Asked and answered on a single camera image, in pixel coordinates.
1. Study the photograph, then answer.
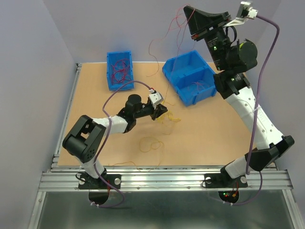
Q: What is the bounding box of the large blue divided bin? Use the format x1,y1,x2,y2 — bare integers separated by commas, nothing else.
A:
162,50,217,106

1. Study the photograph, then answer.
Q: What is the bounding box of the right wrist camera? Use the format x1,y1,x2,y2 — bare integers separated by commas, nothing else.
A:
225,1,258,27

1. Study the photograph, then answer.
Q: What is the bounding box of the red yellow wire bundle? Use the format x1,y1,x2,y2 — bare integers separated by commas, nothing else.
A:
108,101,182,172

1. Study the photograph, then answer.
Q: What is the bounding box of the small blue bin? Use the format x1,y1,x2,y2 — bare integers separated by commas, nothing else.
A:
106,51,133,91

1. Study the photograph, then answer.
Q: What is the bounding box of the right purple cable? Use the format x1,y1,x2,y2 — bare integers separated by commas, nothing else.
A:
224,13,280,207

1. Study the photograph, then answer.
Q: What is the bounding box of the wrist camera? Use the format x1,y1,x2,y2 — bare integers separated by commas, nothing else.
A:
149,92,164,106
225,1,258,27

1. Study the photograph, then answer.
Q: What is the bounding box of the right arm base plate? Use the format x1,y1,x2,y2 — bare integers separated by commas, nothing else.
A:
201,173,248,189

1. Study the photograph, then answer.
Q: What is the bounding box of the aluminium rail frame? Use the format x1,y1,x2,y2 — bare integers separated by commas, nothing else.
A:
29,62,304,229

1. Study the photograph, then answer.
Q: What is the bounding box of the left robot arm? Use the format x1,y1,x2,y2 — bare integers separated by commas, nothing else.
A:
62,91,168,188

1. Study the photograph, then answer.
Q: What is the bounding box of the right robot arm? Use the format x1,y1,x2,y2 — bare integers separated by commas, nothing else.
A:
183,1,295,186

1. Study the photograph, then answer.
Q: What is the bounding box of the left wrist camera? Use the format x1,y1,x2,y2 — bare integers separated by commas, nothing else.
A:
149,92,164,106

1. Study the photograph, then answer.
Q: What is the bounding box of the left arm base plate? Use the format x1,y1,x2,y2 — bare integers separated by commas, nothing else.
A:
75,172,122,190

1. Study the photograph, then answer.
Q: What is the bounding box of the thin red wire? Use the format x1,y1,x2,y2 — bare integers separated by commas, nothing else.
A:
187,81,212,95
146,5,196,101

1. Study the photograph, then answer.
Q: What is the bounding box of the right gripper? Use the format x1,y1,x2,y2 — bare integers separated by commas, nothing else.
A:
187,3,234,71

